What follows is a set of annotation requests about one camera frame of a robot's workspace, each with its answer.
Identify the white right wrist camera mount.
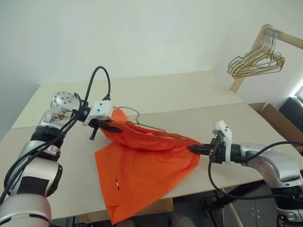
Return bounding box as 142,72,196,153
212,120,234,164

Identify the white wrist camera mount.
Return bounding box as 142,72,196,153
212,120,234,164
82,101,113,126

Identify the cardboard sheet under table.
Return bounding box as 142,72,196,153
81,198,175,224

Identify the thin green wire hanger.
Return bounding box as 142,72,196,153
117,106,190,143

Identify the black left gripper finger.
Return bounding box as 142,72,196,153
89,126,99,140
100,122,124,133

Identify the black table frame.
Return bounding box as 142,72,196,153
52,178,281,227

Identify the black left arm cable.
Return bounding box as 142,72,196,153
0,66,112,206

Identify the thin wooden stick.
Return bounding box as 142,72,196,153
228,203,244,227

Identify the orange t-shirt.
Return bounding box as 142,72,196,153
94,106,203,225

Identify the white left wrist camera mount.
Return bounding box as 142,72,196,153
82,101,113,126

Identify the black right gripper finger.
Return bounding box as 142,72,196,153
188,143,211,151
189,148,211,156

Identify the brown cardboard box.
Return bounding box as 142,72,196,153
248,102,303,154

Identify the black box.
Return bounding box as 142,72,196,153
278,96,303,124

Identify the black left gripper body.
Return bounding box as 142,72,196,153
89,118,113,130

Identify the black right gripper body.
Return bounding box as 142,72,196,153
208,137,228,164

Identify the wooden clothes rack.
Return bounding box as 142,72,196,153
230,23,303,92

